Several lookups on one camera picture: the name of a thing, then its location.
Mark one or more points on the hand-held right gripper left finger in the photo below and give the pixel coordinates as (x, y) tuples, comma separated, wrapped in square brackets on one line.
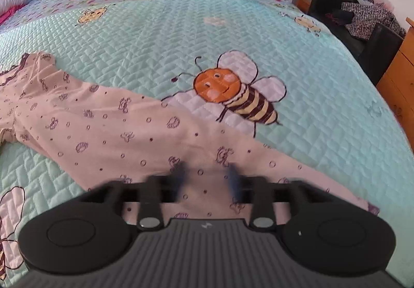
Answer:
[(181, 178)]

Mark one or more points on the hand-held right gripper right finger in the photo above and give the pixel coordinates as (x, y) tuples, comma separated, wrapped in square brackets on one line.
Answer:
[(234, 181)]

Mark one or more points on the pink printed pajama top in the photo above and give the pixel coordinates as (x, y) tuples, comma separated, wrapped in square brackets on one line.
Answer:
[(97, 123)]

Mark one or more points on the green quilted bee blanket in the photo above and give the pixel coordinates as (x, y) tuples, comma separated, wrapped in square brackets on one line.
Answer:
[(307, 48)]

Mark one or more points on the wooden desk with drawers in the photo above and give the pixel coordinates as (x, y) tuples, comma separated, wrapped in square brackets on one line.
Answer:
[(399, 87)]

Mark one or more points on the black sofa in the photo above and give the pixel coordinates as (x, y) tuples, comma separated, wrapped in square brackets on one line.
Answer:
[(378, 48)]

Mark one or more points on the black white patterned garment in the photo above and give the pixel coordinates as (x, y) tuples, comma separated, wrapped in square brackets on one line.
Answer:
[(372, 21)]

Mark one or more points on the magenta printed cloth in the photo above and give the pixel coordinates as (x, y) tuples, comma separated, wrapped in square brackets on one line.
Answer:
[(6, 16)]

